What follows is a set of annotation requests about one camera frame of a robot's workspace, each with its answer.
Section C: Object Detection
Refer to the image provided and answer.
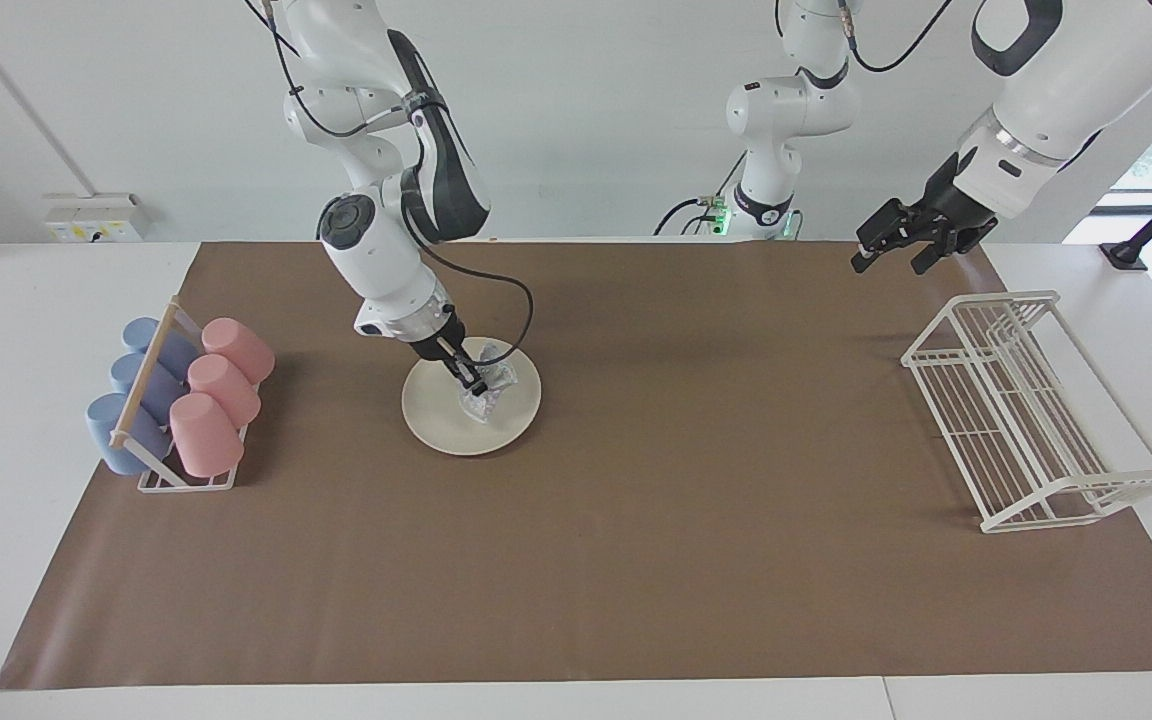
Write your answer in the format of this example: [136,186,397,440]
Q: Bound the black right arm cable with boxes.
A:
[246,0,535,368]

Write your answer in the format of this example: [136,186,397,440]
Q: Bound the white wall socket box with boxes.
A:
[44,193,147,244]

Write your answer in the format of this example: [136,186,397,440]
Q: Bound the cream round plate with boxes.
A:
[401,337,543,458]

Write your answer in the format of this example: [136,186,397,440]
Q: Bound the silver mesh sponge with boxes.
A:
[458,362,517,424]

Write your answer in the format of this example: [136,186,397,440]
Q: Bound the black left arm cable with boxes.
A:
[836,0,957,74]

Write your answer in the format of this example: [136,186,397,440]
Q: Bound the white wire dish rack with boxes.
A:
[901,290,1152,534]

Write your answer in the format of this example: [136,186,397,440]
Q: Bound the blue plastic cup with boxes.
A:
[86,393,174,476]
[122,317,202,381]
[110,352,187,426]

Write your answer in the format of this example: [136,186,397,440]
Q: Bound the brown paper table mat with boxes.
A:
[0,240,1152,691]

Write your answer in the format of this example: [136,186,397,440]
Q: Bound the cup holder with wooden bar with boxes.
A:
[108,295,262,493]

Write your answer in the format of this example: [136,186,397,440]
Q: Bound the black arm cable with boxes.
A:
[246,0,535,368]
[836,0,957,74]

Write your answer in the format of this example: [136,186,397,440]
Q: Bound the black base power cable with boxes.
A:
[653,150,749,238]

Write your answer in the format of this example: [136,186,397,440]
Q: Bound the pink plastic cup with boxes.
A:
[187,354,262,429]
[169,392,245,478]
[201,317,276,386]

